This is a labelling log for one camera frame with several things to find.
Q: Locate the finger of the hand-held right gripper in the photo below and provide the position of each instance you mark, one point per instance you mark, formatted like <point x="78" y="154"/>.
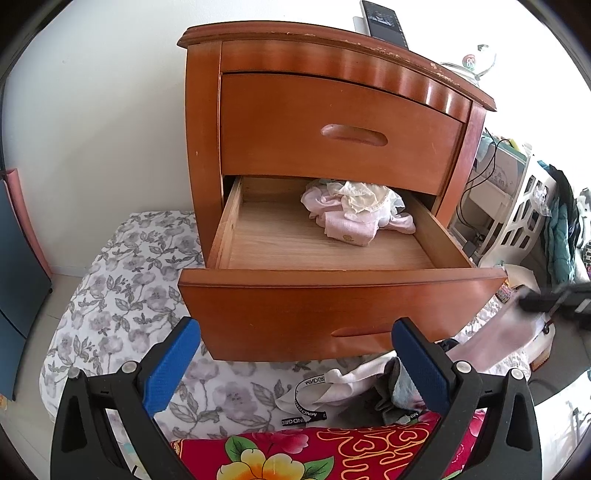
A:
<point x="538" y="301"/>

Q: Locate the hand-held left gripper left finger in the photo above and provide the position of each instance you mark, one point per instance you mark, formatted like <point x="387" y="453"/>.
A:
<point x="173" y="364"/>

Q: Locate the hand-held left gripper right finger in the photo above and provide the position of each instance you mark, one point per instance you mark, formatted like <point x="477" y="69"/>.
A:
<point x="420" y="364"/>

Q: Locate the navy garment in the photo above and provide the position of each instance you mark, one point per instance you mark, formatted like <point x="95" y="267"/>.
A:
<point x="450" y="345"/>

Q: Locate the pale pink cloth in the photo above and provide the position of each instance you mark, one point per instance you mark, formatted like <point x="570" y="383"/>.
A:
<point x="498" y="337"/>

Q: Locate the grey garment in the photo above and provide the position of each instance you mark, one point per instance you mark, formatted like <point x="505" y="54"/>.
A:
<point x="385" y="406"/>

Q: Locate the white garment with black band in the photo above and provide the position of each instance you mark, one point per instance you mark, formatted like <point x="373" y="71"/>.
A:
<point x="323" y="392"/>

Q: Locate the wooden drawer with clothes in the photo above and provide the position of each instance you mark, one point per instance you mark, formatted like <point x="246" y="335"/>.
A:
<point x="286" y="314"/>

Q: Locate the pink garment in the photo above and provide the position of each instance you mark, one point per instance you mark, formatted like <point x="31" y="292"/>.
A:
<point x="351" y="228"/>

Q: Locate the cream lace garment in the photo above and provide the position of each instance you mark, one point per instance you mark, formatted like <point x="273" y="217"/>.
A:
<point x="364" y="196"/>

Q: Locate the teal hanging clothes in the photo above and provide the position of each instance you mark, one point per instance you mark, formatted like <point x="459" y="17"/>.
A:
<point x="563" y="230"/>

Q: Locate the grey floral mattress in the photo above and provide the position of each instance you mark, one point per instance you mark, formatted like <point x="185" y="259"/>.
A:
<point x="115" y="295"/>

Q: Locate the white shelf unit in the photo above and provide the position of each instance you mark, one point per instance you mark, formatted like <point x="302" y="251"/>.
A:
<point x="489" y="194"/>

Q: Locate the red floral blanket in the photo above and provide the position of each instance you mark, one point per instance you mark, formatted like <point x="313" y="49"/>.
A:
<point x="295" y="454"/>

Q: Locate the wooden nightstand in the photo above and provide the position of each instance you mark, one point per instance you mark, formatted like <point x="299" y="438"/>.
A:
<point x="203" y="138"/>

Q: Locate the glass mug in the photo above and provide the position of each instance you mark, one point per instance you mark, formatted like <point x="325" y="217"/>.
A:
<point x="468" y="64"/>

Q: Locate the plain wooden drawer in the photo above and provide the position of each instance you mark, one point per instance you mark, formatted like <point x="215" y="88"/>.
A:
<point x="286" y="138"/>

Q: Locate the smartphone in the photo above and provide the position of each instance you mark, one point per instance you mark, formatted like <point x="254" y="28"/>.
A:
<point x="385" y="23"/>

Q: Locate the grey phone stand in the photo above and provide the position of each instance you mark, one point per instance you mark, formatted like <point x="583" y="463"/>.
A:
<point x="361" y="25"/>

